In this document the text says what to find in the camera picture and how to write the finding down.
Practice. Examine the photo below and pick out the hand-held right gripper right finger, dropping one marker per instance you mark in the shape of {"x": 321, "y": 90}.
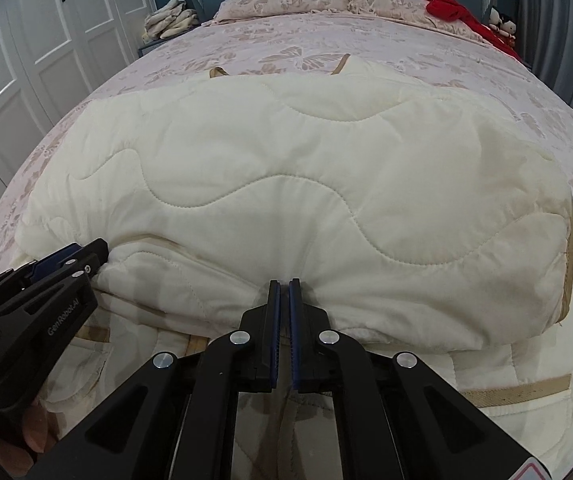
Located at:
{"x": 294, "y": 340}

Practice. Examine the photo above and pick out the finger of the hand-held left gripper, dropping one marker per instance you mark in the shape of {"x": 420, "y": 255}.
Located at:
{"x": 54, "y": 262}
{"x": 74, "y": 272}

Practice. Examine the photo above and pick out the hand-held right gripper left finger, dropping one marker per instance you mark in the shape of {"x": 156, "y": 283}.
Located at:
{"x": 274, "y": 340}

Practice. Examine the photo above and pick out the cream quilted coat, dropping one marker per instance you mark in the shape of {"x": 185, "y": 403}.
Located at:
{"x": 316, "y": 170}

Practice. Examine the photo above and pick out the person's left hand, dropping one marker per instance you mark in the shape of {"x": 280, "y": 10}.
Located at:
{"x": 34, "y": 425}

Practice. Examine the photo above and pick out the white wardrobe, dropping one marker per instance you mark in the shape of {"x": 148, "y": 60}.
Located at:
{"x": 41, "y": 35}

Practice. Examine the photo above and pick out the blue nightstand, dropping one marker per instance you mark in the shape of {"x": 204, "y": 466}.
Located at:
{"x": 149, "y": 49}

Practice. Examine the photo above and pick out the stack of beige cloths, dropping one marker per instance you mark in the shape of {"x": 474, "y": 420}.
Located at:
{"x": 171, "y": 20}

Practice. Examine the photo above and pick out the bed with pink floral cover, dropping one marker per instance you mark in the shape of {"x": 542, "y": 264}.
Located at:
{"x": 286, "y": 35}

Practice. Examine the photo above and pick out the pink floral pillow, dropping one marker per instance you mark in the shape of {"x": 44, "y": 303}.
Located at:
{"x": 391, "y": 7}
{"x": 286, "y": 2}

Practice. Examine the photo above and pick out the red cloth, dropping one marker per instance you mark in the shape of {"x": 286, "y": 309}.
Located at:
{"x": 454, "y": 10}

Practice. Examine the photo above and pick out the plush toy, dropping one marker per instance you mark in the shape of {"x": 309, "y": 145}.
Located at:
{"x": 503, "y": 22}

